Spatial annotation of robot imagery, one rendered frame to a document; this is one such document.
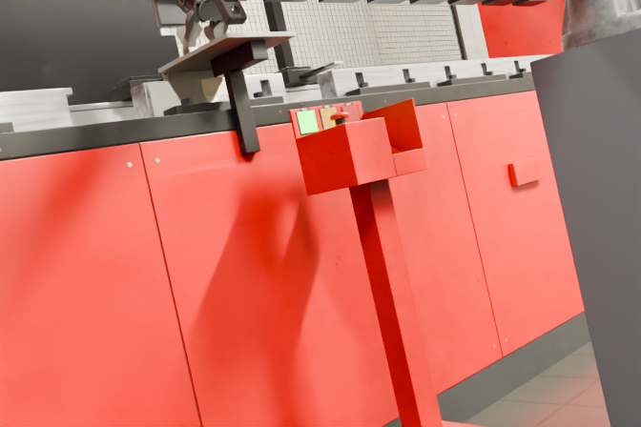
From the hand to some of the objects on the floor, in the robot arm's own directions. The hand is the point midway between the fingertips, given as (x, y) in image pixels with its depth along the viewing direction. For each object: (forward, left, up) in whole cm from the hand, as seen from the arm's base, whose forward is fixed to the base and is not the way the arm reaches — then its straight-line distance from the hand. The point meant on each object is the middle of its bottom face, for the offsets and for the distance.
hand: (200, 56), depth 161 cm
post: (+82, -99, -101) cm, 164 cm away
